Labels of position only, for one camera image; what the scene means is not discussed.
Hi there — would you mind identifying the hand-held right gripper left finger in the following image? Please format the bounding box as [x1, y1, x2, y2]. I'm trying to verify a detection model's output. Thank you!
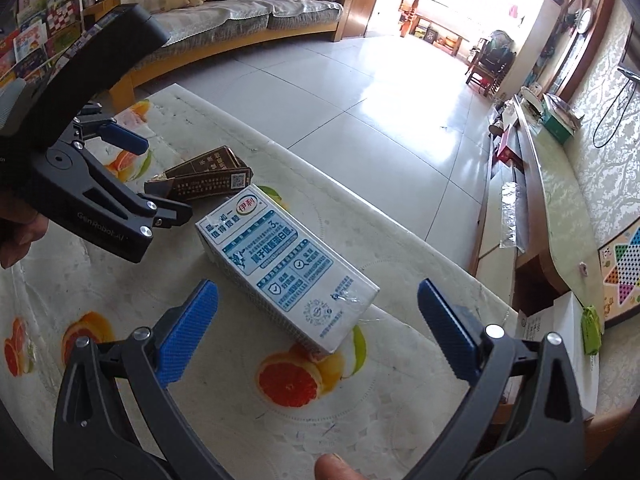
[51, 280, 231, 480]

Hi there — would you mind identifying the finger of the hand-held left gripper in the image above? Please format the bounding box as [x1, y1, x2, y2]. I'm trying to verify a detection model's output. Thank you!
[75, 142, 194, 236]
[72, 101, 150, 157]

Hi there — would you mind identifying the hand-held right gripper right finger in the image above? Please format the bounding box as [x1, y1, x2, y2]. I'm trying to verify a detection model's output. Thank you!
[418, 278, 586, 480]

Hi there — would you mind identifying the brown cardboard box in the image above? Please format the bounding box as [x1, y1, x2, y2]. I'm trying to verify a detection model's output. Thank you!
[144, 146, 256, 202]

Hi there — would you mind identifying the blue white milk carton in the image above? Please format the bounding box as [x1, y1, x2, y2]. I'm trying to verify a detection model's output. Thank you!
[195, 185, 381, 357]

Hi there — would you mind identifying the person's left hand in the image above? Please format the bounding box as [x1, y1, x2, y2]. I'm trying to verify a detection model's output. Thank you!
[0, 195, 51, 271]

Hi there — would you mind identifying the person's right hand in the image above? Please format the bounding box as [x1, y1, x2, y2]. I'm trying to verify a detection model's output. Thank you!
[314, 454, 371, 480]

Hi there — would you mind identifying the white cardboard box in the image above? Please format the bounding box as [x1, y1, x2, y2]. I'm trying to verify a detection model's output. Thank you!
[515, 292, 601, 421]

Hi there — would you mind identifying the row of children's books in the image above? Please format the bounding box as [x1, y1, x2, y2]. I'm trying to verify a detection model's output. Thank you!
[0, 0, 96, 91]

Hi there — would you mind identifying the green packet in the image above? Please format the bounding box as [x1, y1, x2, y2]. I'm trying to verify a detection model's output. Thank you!
[580, 305, 603, 356]

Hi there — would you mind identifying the striped wooden sofa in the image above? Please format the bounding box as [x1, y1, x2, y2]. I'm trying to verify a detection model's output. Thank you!
[82, 0, 351, 111]

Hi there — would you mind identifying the long television cabinet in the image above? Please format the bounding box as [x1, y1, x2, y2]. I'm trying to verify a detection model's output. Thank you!
[470, 87, 608, 411]

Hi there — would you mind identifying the star checkers board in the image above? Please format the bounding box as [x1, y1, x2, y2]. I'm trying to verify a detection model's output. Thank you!
[597, 225, 640, 331]

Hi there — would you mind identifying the green book stack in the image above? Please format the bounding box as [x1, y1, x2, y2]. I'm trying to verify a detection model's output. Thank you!
[540, 92, 583, 138]

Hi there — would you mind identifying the wooden chair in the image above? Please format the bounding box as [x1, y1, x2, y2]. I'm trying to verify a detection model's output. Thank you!
[467, 30, 516, 97]

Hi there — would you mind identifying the low wooden bench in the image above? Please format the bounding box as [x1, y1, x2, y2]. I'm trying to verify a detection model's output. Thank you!
[415, 15, 461, 56]

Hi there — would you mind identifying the black hanging cable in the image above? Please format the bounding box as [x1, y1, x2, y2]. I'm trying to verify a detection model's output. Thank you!
[592, 25, 633, 150]

